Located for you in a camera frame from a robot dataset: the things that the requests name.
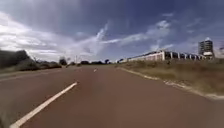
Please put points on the pale sandy road edge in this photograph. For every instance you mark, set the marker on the pale sandy road edge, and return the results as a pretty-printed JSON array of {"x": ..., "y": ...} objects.
[{"x": 173, "y": 84}]

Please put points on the reddish asphalt road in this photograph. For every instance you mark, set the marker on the reddish asphalt road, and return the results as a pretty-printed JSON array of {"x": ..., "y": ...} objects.
[{"x": 110, "y": 100}]

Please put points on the dry grass verge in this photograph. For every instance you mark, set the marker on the dry grass verge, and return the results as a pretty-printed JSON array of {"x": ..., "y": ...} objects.
[{"x": 186, "y": 73}]

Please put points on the tall grey building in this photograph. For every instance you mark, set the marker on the tall grey building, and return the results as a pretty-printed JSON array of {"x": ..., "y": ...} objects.
[{"x": 206, "y": 48}]

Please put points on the dry grass strip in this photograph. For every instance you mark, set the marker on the dry grass strip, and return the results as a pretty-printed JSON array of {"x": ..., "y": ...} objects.
[{"x": 20, "y": 71}]

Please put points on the white dashed road line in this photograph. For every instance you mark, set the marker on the white dashed road line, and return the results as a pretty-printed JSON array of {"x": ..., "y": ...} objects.
[{"x": 46, "y": 103}]

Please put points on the row of dark trees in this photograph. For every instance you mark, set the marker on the row of dark trees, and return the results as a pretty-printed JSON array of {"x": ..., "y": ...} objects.
[{"x": 23, "y": 61}]

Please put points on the long white fence wall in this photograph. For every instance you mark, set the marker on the long white fence wall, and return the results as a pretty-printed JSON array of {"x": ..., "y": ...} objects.
[{"x": 160, "y": 56}]

